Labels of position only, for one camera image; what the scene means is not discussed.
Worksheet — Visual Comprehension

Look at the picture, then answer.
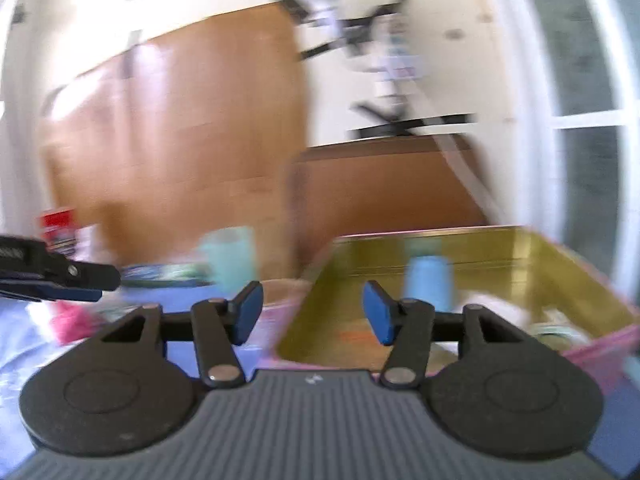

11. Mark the pink fuzzy cloth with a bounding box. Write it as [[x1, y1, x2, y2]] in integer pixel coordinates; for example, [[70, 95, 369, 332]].
[[50, 301, 106, 344]]

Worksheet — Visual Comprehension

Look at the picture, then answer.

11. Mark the blue pencil case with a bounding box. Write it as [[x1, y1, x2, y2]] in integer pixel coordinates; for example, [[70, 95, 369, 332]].
[[402, 255, 454, 312]]

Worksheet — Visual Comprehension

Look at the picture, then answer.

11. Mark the white tissue pack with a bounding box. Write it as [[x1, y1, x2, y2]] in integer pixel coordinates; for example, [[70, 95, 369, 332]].
[[451, 290, 532, 330]]

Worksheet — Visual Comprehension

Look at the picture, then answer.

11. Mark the clear tape roll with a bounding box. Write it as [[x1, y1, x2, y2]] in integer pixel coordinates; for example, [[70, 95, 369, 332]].
[[528, 309, 591, 352]]

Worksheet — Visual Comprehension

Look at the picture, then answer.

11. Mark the red snack box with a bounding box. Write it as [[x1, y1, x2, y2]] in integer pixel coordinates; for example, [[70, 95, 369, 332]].
[[39, 208, 77, 257]]

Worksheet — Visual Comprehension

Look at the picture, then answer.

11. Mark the blue patterned tablecloth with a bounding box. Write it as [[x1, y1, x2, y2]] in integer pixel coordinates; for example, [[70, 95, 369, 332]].
[[1, 285, 639, 478]]

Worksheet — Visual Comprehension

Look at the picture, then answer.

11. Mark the pink macaron biscuit tin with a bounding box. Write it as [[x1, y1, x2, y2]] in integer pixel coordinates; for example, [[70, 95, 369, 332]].
[[271, 226, 639, 391]]

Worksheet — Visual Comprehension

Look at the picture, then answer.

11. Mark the teal plastic mug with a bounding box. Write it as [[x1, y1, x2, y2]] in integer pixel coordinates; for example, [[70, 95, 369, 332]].
[[200, 226, 258, 298]]

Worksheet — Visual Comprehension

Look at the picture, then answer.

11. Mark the blue green toothpaste box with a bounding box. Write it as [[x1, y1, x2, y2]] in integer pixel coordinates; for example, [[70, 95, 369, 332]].
[[120, 263, 213, 288]]

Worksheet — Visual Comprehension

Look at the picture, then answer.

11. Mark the brown woven chair back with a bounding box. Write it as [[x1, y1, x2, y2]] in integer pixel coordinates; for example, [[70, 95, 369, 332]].
[[286, 133, 489, 272]]

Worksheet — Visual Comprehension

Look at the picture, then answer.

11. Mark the white power strip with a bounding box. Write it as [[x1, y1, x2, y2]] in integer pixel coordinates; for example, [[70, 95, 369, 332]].
[[371, 12, 423, 110]]

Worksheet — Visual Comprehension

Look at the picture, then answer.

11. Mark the white framed frosted window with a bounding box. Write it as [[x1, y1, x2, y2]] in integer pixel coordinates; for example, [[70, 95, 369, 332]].
[[497, 0, 639, 301]]

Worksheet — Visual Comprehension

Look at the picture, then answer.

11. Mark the wood-pattern wall sheet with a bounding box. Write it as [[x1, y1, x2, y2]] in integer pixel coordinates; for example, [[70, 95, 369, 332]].
[[40, 3, 308, 278]]

